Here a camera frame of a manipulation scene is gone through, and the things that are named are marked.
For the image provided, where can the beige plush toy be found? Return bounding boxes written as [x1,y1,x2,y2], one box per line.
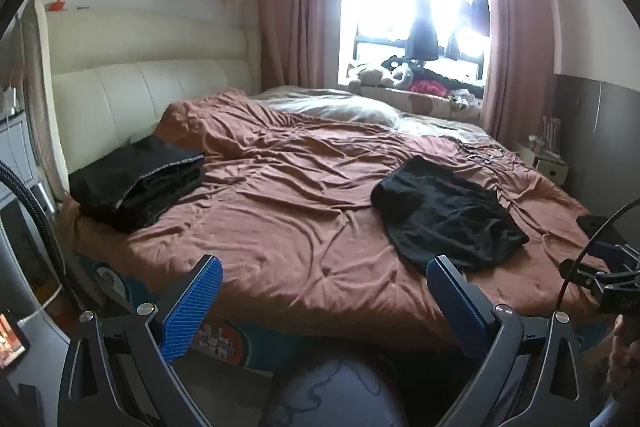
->
[346,63,397,88]

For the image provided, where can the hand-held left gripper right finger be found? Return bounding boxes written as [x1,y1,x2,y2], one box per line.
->
[426,255,591,427]

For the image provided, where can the beige bed sheet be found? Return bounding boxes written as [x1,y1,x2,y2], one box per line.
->
[390,109,503,148]

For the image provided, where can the pink curtain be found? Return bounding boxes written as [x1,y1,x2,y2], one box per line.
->
[480,0,556,152]
[255,0,348,95]

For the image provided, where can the dark desk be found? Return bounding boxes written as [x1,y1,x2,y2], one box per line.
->
[0,307,76,427]

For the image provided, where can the bright window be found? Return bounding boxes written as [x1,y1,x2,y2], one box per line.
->
[344,0,490,84]

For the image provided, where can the red cloth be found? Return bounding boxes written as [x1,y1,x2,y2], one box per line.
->
[410,79,452,98]

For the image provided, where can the reed diffuser sticks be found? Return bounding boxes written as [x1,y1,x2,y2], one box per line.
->
[539,114,564,156]

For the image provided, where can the white nightstand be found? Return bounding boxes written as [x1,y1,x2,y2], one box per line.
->
[515,139,569,182]

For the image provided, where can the thick black gripper cable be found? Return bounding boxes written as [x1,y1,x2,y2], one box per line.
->
[0,161,87,315]

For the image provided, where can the black pants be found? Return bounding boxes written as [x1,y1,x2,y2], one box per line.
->
[371,156,530,273]

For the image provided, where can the white charging cable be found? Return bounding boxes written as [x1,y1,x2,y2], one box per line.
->
[17,283,64,324]

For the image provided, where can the stack of folded black clothes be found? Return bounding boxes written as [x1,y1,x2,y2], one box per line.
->
[68,138,205,236]

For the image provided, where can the cartoon printed bed sheet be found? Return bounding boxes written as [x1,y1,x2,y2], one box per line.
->
[74,251,283,369]

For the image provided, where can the person's right hand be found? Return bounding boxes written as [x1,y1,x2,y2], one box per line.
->
[606,321,640,388]

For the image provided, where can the person's left leg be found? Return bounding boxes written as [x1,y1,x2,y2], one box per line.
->
[259,348,412,427]

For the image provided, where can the black white plush toy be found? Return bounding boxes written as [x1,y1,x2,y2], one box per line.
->
[381,56,427,82]

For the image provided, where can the cream padded headboard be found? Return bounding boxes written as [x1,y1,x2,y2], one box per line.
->
[45,7,263,190]

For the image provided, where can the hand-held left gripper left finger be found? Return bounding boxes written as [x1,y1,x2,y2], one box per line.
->
[57,253,224,427]

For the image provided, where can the long dark hanging garment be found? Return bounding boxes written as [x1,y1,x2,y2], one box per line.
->
[404,0,440,62]

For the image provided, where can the dark cloth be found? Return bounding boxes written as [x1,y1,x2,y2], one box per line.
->
[576,214,626,244]

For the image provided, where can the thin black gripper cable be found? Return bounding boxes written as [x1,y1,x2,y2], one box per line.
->
[556,201,640,310]

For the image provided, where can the tangled cables on bed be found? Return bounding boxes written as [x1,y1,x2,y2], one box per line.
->
[454,144,522,168]

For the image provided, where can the grey cabinet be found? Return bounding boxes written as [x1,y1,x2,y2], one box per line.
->
[0,107,52,210]

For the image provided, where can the brown blanket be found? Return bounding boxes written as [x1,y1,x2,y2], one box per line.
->
[60,88,608,350]

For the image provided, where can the grey white pillow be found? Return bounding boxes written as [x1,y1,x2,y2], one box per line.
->
[250,86,402,130]

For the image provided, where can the phone with lit screen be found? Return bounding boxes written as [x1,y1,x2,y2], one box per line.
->
[0,311,32,372]

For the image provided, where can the beige leaning panel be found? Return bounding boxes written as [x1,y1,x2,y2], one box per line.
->
[19,0,68,200]

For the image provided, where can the black clothing on sill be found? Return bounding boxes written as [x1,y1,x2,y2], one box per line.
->
[414,68,487,96]

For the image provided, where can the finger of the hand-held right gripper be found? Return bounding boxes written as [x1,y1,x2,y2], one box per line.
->
[591,241,640,264]
[560,257,616,292]

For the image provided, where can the short dark hanging garments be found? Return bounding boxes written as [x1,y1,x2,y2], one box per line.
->
[446,0,490,60]

